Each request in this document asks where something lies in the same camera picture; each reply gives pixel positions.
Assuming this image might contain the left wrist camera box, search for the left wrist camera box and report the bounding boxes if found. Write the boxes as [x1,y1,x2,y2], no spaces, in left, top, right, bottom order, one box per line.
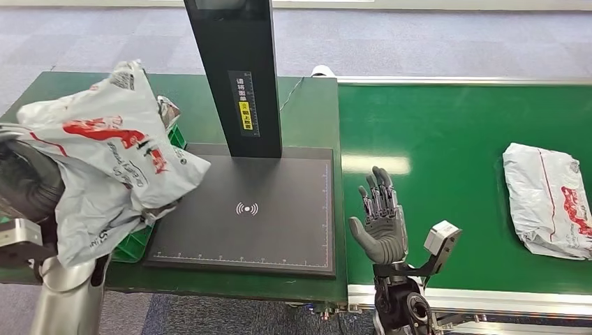
[0,217,57,271]

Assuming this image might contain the dark green table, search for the dark green table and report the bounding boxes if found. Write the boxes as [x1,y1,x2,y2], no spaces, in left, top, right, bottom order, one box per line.
[0,70,349,305]

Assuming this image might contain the large crumpled white mailer package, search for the large crumpled white mailer package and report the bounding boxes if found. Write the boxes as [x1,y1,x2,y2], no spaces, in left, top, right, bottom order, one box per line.
[156,95,182,131]

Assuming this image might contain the green plastic basket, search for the green plastic basket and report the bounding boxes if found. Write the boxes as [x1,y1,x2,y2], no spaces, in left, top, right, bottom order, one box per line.
[110,124,188,265]

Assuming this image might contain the black yellow ruler label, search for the black yellow ruler label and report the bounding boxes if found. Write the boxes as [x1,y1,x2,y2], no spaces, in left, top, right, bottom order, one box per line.
[227,70,261,138]

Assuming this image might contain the black weighing platform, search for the black weighing platform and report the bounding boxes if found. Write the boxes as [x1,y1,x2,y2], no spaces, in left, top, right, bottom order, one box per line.
[144,143,337,278]

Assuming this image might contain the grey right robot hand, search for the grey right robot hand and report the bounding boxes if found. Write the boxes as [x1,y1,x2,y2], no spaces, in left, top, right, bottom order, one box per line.
[348,165,410,266]

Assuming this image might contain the white mailer package red stripe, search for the white mailer package red stripe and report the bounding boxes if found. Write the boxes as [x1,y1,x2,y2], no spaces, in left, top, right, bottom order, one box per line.
[502,142,592,261]

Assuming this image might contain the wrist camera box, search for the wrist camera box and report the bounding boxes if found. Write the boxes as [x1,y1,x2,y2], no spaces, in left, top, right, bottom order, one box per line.
[0,217,57,271]
[422,220,463,277]

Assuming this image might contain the green conveyor belt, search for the green conveyor belt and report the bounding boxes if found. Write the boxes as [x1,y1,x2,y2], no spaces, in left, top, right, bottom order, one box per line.
[337,84,592,297]

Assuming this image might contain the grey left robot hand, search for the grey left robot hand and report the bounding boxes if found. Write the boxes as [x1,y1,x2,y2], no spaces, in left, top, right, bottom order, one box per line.
[0,140,66,224]

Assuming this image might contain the thin grey cable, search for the thin grey cable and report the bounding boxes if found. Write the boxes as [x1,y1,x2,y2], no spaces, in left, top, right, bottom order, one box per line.
[279,76,306,113]

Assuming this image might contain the black scanner column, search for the black scanner column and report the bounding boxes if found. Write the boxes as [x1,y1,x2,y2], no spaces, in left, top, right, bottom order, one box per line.
[183,0,283,160]

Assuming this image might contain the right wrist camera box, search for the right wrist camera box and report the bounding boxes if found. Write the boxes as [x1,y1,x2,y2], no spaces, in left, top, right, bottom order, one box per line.
[422,220,463,277]

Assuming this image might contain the white red-print mailer package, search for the white red-print mailer package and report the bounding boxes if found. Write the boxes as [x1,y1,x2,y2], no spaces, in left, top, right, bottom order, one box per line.
[15,59,212,270]

